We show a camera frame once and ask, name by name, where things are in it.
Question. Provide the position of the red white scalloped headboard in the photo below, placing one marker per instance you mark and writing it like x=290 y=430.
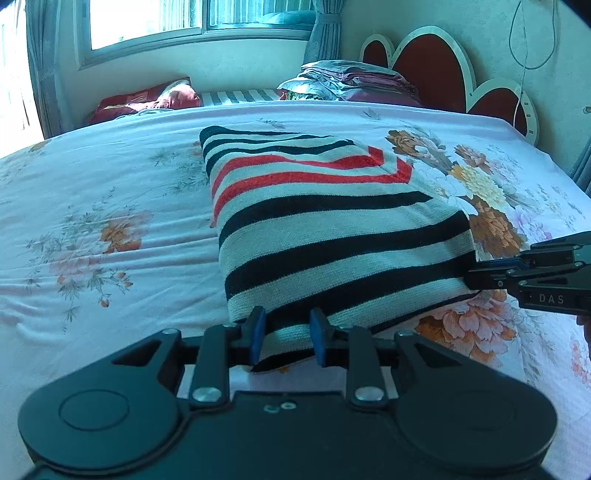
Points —
x=434 y=69

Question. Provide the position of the grey white striped cloth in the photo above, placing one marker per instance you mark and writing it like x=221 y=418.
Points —
x=240 y=96

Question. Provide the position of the large window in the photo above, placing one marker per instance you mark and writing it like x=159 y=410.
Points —
x=147 y=23

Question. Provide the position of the red pillow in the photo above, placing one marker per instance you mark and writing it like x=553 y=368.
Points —
x=143 y=99

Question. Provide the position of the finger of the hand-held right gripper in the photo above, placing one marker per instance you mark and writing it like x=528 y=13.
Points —
x=501 y=265
x=489 y=280

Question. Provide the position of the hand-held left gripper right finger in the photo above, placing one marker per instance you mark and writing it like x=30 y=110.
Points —
x=318 y=339

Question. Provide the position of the floral bed sheet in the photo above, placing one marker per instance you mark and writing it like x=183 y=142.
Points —
x=115 y=194

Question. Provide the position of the blue curtain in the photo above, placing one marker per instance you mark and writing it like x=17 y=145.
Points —
x=44 y=69
x=325 y=30

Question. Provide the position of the stack of folded blankets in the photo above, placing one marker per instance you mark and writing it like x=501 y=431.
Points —
x=351 y=81

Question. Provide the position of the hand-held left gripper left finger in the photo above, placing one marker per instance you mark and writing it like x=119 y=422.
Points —
x=256 y=333

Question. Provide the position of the door glass pane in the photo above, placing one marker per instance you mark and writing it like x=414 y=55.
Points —
x=14 y=69

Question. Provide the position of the striped knit sweater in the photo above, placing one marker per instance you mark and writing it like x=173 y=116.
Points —
x=332 y=230

